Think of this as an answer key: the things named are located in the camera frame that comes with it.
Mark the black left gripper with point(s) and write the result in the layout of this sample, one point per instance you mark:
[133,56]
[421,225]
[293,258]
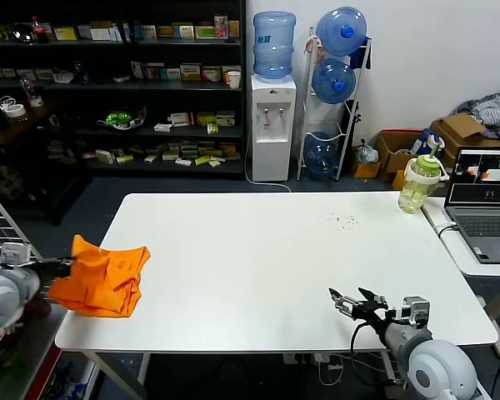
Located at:
[54,271]

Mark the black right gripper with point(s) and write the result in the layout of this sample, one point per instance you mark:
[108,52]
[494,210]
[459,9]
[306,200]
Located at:
[373,317]

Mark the orange t-shirt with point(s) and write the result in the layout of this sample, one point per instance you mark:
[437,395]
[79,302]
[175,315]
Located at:
[100,279]

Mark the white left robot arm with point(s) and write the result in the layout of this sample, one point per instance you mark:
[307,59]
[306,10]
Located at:
[4,300]

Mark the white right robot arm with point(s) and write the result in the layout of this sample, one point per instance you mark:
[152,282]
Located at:
[437,366]

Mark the pile of grey clothes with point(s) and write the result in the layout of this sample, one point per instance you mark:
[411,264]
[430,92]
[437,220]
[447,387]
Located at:
[491,110]

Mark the white power strip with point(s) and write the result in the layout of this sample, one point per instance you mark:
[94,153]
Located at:
[316,358]

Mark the red edged white cart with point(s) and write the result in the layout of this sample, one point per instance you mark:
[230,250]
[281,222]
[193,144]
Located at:
[21,358]

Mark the green lidded drink bottle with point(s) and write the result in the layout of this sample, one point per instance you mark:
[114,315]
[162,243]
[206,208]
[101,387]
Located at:
[416,183]

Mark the small yellow cardboard box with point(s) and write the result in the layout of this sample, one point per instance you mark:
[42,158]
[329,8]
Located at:
[366,170]

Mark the brown wooden desk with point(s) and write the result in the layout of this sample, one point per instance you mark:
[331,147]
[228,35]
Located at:
[21,129]

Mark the grey laptop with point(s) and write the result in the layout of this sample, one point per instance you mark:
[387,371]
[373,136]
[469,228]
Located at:
[483,221]

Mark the grey plastic bag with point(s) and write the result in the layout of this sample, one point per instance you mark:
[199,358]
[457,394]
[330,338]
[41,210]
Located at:
[366,153]

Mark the blue water jug lying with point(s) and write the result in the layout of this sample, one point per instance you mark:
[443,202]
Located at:
[321,156]
[341,31]
[333,81]

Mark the open cardboard box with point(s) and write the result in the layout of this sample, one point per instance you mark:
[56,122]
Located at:
[393,154]

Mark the white tape roll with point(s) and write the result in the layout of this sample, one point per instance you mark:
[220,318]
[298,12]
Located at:
[16,111]

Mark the green fruit in bowl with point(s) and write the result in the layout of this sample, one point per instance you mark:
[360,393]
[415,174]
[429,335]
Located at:
[121,118]

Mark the blue bag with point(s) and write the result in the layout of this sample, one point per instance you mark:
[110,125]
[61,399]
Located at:
[424,141]

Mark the clear plastic bottle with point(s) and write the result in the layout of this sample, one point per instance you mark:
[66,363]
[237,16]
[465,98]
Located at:
[30,91]

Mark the black stand beside rack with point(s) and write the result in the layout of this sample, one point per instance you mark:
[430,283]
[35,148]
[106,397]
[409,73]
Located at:
[352,118]

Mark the black shelving unit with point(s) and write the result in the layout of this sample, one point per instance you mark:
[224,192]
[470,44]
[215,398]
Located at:
[108,91]

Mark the white water dispenser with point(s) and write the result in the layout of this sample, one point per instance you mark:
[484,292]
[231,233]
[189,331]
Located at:
[273,133]

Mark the large closed cardboard box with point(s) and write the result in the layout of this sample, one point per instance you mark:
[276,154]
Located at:
[462,129]

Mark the cola bottle red cap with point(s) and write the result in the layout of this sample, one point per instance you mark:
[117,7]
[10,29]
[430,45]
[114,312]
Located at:
[39,31]

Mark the white paper cup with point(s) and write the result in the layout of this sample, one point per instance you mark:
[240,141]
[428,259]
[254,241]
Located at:
[233,79]

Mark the upright blue water jug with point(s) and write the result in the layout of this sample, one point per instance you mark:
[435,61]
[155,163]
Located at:
[273,46]

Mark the pink medicine box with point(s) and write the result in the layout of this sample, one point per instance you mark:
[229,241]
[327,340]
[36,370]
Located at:
[221,27]

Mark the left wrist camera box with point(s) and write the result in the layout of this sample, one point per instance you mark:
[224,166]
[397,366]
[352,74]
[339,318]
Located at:
[14,254]

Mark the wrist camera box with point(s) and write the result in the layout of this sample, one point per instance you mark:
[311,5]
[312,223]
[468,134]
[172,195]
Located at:
[416,312]
[14,254]

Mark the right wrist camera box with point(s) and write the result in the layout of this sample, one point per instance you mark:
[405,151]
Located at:
[416,312]

